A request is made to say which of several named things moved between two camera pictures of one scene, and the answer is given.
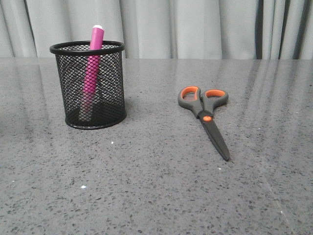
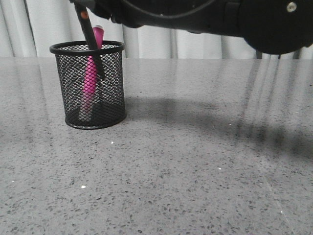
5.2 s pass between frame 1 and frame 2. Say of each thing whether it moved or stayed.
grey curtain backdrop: stayed
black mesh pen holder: stayed
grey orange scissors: moved
